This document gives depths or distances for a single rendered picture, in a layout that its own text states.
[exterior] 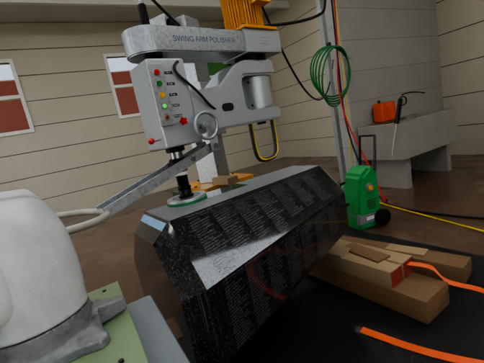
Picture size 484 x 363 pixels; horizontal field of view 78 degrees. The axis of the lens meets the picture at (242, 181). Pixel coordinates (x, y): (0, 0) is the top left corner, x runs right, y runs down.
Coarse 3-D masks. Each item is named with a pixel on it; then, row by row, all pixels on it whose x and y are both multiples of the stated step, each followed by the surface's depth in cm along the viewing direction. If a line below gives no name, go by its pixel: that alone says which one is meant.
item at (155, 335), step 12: (144, 300) 76; (132, 312) 71; (144, 312) 70; (156, 312) 69; (144, 324) 66; (156, 324) 65; (144, 336) 61; (156, 336) 61; (168, 336) 60; (144, 348) 58; (156, 348) 57; (168, 348) 57; (180, 348) 56; (156, 360) 54; (168, 360) 53; (180, 360) 53
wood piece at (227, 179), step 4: (220, 176) 233; (224, 176) 229; (228, 176) 225; (232, 176) 222; (236, 176) 224; (212, 180) 233; (216, 180) 229; (220, 180) 225; (224, 180) 222; (228, 180) 219; (232, 180) 221; (236, 180) 224; (216, 184) 231; (220, 184) 227; (224, 184) 223; (228, 184) 219
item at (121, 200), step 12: (204, 144) 175; (216, 144) 163; (192, 156) 157; (204, 156) 162; (168, 168) 150; (180, 168) 153; (144, 180) 153; (156, 180) 145; (120, 192) 145; (132, 192) 138; (144, 192) 142; (108, 204) 142; (120, 204) 135
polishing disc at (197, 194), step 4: (192, 192) 169; (196, 192) 167; (200, 192) 165; (204, 192) 163; (176, 196) 168; (192, 196) 159; (196, 196) 157; (200, 196) 156; (204, 196) 159; (168, 200) 161; (172, 200) 158; (176, 200) 156; (180, 200) 154; (184, 200) 152; (188, 200) 153; (192, 200) 153; (172, 204) 154; (176, 204) 153
